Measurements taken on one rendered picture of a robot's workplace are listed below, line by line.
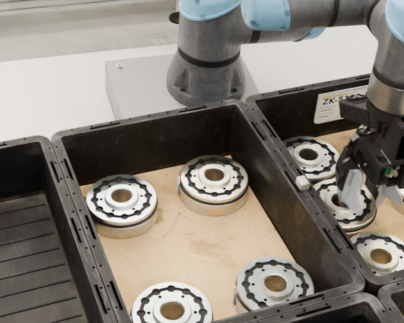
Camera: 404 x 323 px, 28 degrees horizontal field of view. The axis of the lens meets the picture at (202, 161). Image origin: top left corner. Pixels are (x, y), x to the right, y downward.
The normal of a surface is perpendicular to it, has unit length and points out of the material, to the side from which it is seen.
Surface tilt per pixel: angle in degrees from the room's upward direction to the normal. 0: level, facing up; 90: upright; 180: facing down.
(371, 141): 1
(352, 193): 83
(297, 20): 103
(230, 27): 88
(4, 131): 0
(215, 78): 76
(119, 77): 3
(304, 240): 90
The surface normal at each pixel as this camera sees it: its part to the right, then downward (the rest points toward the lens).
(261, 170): -0.93, 0.19
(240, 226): 0.05, -0.76
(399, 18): -0.75, 0.37
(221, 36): 0.21, 0.69
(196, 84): -0.30, 0.39
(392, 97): -0.43, 0.58
